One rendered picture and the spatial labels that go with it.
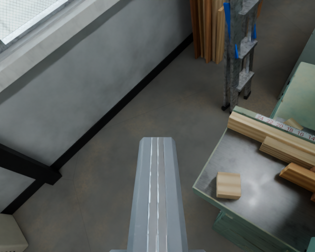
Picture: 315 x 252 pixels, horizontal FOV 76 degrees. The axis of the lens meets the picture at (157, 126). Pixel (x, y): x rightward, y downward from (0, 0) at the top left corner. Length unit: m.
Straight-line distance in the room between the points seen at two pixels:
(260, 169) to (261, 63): 1.55
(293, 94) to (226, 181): 0.41
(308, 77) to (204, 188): 0.52
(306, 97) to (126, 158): 1.18
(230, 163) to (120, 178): 1.11
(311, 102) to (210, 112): 0.96
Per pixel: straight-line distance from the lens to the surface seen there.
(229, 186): 0.45
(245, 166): 0.51
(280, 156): 0.52
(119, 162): 1.56
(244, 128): 0.51
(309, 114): 0.74
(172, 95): 1.74
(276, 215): 0.50
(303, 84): 0.80
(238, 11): 1.13
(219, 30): 1.72
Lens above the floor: 1.37
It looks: 59 degrees down
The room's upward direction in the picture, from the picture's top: 21 degrees counter-clockwise
